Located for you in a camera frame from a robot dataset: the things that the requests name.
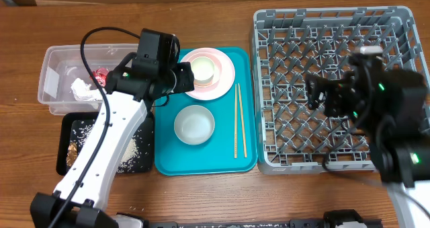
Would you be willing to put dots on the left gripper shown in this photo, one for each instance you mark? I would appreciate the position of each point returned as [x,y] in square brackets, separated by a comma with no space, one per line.
[185,70]

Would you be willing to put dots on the white rice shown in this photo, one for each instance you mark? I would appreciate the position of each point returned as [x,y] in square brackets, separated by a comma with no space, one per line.
[137,157]

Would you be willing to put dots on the pale green cup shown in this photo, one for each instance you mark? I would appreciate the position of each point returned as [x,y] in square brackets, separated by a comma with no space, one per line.
[203,70]

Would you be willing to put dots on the right wooden chopstick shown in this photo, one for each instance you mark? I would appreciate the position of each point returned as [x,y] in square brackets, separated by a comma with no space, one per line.
[242,120]

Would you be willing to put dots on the pink plate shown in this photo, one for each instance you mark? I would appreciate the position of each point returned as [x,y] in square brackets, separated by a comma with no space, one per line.
[226,77]

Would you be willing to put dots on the red snack wrapper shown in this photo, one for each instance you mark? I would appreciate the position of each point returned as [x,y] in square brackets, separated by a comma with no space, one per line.
[101,75]

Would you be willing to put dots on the pink bowl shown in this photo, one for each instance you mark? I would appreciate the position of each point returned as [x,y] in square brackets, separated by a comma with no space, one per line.
[217,70]

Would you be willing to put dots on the grey bowl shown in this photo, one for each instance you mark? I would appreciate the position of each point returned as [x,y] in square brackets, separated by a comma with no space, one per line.
[194,125]

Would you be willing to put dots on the left wooden chopstick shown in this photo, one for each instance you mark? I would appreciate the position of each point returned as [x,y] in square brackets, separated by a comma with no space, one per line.
[235,121]

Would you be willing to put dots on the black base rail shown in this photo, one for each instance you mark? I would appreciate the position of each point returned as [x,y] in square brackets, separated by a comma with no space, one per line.
[339,218]

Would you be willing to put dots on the white napkin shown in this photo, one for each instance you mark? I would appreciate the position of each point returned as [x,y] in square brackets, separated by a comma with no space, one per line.
[83,92]

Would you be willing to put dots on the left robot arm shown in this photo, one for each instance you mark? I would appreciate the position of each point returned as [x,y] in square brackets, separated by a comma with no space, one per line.
[81,197]

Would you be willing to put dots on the teal serving tray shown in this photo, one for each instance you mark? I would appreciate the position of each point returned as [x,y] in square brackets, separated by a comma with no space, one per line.
[215,156]

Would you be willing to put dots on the black plastic tray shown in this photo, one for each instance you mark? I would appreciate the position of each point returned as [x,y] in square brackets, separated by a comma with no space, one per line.
[65,136]

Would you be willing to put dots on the wooden chopstick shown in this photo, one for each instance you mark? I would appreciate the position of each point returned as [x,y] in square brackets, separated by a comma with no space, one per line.
[235,121]
[242,120]

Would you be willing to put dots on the grey dish rack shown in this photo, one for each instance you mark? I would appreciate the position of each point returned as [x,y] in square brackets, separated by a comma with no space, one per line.
[288,44]

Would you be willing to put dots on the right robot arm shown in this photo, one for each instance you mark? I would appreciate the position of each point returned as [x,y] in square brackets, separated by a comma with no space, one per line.
[387,106]

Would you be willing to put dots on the clear plastic bin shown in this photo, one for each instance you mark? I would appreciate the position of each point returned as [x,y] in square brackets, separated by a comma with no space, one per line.
[63,64]

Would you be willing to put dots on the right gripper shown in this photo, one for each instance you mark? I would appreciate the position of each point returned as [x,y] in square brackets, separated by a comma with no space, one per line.
[320,95]

